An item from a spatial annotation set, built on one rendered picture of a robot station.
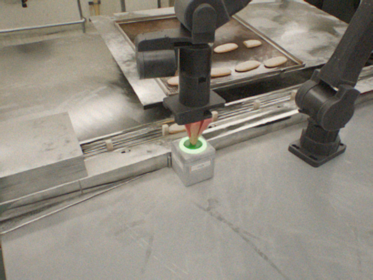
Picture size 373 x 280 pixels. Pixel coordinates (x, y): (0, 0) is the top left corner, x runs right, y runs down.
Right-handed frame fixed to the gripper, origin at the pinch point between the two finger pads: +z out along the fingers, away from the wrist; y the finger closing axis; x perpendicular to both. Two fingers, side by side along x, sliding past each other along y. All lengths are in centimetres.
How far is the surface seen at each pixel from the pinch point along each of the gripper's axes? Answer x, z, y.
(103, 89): 50, 9, -7
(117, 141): 14.7, 6.1, -12.0
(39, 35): 383, 74, -17
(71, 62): 81, 9, -12
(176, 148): 0.7, 1.4, -3.3
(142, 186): 0.8, 9.0, -11.3
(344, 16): 178, 38, 286
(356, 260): -31.1, 8.7, 14.0
